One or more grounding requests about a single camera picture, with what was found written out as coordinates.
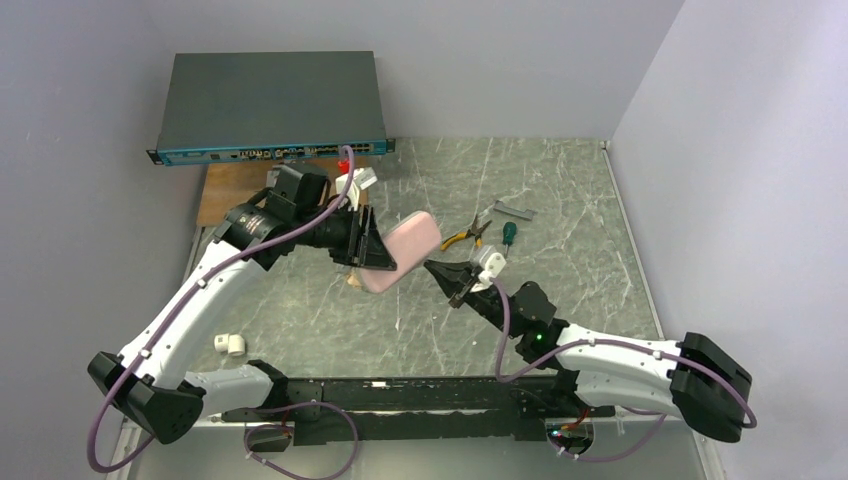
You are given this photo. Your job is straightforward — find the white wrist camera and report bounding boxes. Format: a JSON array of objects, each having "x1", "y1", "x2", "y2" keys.
[
  {"x1": 471, "y1": 245, "x2": 506, "y2": 293},
  {"x1": 335, "y1": 160, "x2": 378, "y2": 210}
]

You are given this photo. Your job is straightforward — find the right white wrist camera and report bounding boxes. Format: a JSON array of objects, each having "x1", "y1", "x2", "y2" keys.
[{"x1": 471, "y1": 245, "x2": 506, "y2": 293}]

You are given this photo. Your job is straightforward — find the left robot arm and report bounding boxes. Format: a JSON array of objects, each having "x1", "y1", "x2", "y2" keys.
[{"x1": 88, "y1": 163, "x2": 399, "y2": 444}]

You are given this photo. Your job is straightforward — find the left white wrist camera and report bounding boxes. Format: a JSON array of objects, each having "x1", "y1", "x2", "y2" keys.
[{"x1": 335, "y1": 160, "x2": 378, "y2": 210}]

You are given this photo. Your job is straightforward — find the pink umbrella case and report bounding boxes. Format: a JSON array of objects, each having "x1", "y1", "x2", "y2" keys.
[{"x1": 352, "y1": 211, "x2": 442, "y2": 294}]

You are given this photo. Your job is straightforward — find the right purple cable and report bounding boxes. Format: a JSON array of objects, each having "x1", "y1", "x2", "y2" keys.
[{"x1": 488, "y1": 276, "x2": 759, "y2": 431}]

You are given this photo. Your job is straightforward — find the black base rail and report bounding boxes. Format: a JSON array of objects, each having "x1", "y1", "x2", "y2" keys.
[{"x1": 221, "y1": 374, "x2": 615, "y2": 446}]

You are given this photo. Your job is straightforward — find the aluminium frame rail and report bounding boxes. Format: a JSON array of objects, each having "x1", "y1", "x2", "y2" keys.
[{"x1": 118, "y1": 407, "x2": 724, "y2": 479}]

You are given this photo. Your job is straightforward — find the wooden board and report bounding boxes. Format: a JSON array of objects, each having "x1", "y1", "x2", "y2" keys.
[{"x1": 195, "y1": 157, "x2": 340, "y2": 227}]

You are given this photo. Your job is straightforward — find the grey blue network switch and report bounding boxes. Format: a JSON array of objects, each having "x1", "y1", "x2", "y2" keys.
[{"x1": 147, "y1": 51, "x2": 396, "y2": 166}]

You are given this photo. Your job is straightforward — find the white plastic fitting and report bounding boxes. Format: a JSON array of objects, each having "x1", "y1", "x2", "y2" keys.
[{"x1": 213, "y1": 334, "x2": 247, "y2": 357}]

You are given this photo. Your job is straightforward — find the beige umbrella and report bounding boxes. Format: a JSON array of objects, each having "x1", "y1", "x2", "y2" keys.
[{"x1": 346, "y1": 269, "x2": 364, "y2": 290}]

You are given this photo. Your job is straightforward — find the grey metal stand bracket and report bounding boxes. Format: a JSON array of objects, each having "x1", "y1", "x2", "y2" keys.
[{"x1": 266, "y1": 165, "x2": 280, "y2": 188}]

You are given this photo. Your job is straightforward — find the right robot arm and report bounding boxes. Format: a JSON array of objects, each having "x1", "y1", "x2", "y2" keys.
[{"x1": 424, "y1": 260, "x2": 758, "y2": 443}]

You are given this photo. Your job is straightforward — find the yellow handled pliers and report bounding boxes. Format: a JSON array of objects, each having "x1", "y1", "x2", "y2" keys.
[{"x1": 440, "y1": 215, "x2": 492, "y2": 252}]

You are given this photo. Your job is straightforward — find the green handled screwdriver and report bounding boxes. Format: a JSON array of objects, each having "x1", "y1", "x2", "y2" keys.
[{"x1": 502, "y1": 221, "x2": 518, "y2": 257}]

